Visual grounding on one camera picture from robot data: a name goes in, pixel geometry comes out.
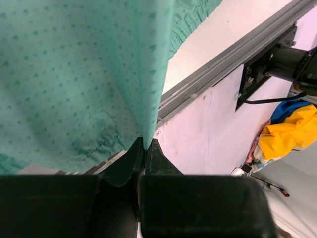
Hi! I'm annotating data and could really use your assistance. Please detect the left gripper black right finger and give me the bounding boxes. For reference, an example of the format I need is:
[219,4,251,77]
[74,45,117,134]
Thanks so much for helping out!
[139,139,277,238]

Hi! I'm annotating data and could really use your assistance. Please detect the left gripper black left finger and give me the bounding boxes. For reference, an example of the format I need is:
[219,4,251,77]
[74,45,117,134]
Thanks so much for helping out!
[0,137,144,238]

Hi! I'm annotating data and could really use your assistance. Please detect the orange and teal jacket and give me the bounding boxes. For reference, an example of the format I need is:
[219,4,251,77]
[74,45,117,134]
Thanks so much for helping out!
[0,0,220,175]

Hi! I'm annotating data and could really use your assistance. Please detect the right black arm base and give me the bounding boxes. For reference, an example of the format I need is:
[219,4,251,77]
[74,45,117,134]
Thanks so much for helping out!
[236,25,317,109]

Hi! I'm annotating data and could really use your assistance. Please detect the small white round device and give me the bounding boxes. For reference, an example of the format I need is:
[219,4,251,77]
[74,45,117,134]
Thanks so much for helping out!
[230,168,247,177]

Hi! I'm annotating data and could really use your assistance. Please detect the yellow and blue cloth pile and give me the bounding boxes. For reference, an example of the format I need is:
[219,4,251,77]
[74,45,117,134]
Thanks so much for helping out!
[245,100,317,173]

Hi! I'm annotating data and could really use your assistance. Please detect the red handled tool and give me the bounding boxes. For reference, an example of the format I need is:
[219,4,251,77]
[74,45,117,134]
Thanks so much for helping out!
[251,175,290,197]

